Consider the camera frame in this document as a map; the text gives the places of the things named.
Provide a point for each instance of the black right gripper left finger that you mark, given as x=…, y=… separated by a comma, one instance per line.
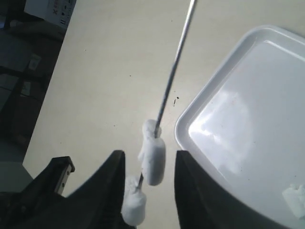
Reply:
x=97, y=203

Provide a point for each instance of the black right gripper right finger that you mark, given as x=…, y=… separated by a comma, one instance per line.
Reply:
x=247, y=197

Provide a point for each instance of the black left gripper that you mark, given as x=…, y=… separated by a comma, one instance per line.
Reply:
x=45, y=190

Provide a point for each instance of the white marshmallow piece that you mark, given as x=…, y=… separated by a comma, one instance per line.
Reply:
x=294, y=196
x=134, y=202
x=152, y=155

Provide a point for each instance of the thin metal skewer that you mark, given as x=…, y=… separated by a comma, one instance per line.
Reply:
x=186, y=27

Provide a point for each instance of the white rectangular plastic tray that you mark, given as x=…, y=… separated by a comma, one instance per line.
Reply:
x=253, y=106

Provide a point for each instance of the white cardboard box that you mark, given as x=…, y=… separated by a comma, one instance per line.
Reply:
x=57, y=12

